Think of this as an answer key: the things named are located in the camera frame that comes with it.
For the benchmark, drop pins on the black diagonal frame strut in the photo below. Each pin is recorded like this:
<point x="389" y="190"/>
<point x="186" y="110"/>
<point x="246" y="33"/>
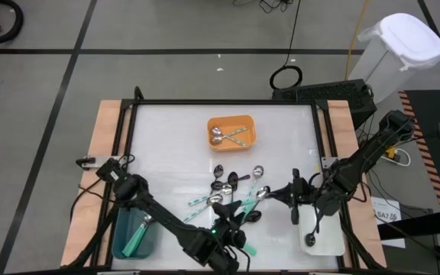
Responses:
<point x="96" y="237"/>
<point x="358" y="244"/>

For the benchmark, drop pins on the orange plastic bin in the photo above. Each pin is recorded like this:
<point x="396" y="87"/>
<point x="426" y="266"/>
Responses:
<point x="231" y="122"/>

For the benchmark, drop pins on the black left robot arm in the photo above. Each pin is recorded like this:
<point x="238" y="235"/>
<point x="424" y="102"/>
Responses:
<point x="166" y="217"/>

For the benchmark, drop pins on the teal plastic bin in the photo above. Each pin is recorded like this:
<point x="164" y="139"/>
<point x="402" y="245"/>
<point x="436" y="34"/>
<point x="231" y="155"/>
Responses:
<point x="122" y="233"/>

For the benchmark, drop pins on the black beam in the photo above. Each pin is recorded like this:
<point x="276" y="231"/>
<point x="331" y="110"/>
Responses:
<point x="418" y="228"/>

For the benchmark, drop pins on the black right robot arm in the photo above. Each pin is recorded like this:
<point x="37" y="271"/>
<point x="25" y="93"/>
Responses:
<point x="365" y="156"/>

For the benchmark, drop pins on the white plastic bin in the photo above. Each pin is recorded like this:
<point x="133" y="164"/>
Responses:
<point x="330" y="237"/>

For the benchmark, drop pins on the black computer case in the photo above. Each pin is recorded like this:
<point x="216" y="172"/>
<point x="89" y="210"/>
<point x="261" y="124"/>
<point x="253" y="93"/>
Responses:
<point x="330" y="93"/>

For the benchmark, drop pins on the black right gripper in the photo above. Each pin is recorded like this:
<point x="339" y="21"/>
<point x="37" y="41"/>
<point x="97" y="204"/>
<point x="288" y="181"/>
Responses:
<point x="306" y="195"/>

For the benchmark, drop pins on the gray metal mounting plate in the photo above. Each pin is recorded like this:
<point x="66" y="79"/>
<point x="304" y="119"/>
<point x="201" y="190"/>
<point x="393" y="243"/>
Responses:
<point x="327" y="162"/>
<point x="90" y="161"/>

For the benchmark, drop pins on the white paper label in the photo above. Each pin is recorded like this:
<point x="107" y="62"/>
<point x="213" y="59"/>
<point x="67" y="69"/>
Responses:
<point x="386" y="214"/>

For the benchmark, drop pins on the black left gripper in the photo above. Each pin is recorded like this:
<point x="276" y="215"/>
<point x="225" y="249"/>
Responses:
<point x="229" y="231"/>

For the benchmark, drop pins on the hazard striped black mat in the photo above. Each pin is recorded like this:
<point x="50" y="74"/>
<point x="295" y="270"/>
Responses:
<point x="426" y="110"/>

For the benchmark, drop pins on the white trash can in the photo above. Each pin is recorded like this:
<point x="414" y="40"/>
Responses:
<point x="407" y="38"/>

